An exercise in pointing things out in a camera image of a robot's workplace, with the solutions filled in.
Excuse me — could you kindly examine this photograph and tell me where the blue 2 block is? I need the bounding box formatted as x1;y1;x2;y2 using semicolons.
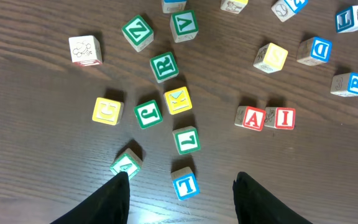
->
271;0;308;22

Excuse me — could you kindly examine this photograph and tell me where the blue P block left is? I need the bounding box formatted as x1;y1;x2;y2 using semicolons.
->
162;0;186;14

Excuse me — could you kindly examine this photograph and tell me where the yellow O block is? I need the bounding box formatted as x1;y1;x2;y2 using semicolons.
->
221;0;249;14

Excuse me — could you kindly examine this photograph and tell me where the red I block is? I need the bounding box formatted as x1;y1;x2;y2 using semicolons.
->
264;107;296;130

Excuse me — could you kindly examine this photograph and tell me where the green Z block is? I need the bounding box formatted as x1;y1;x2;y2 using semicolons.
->
121;15;154;52

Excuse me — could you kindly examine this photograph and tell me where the blue T block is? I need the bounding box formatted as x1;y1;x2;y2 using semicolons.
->
171;167;200;200

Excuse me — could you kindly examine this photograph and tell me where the green V block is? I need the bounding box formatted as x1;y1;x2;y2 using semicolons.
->
170;10;199;43

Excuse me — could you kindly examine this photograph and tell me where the white picture block left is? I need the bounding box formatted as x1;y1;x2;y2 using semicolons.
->
68;35;103;67

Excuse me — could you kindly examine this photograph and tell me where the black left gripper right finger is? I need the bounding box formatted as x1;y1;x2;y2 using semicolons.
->
232;172;311;224

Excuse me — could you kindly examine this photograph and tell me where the blue D block middle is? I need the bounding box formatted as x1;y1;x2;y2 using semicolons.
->
296;37;333;66

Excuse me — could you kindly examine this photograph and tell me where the blue d block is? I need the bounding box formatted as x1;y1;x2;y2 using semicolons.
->
296;37;333;66
335;5;358;33

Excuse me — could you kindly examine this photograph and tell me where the blue D block top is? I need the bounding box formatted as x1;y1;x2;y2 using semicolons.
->
335;5;358;33

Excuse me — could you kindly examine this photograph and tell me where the green 4 block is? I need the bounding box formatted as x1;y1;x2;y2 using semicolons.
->
110;148;142;180

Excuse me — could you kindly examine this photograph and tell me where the blue P block middle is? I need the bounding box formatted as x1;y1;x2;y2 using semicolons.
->
330;72;358;97

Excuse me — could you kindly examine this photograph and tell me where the green R block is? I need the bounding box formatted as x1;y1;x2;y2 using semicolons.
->
150;52;179;83

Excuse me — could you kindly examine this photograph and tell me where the blue p block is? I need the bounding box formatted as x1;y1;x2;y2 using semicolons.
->
162;0;186;14
330;72;358;97

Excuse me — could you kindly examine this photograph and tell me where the red A block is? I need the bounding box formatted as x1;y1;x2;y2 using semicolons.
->
234;106;266;131

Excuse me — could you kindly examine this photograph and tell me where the yellow K block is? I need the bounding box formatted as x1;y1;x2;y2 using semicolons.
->
164;86;193;114

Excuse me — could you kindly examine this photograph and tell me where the yellow S block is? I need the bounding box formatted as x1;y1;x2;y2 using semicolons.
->
253;43;288;73

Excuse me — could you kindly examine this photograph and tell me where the green L block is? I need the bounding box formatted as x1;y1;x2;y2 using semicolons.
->
172;126;201;155

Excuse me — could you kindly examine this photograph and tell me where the yellow C block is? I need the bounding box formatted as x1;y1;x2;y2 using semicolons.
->
92;97;124;126

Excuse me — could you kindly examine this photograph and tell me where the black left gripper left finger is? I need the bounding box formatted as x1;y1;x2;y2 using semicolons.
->
52;172;130;224

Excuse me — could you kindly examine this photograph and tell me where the green J block left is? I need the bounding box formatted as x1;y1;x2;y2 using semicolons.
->
134;100;163;129

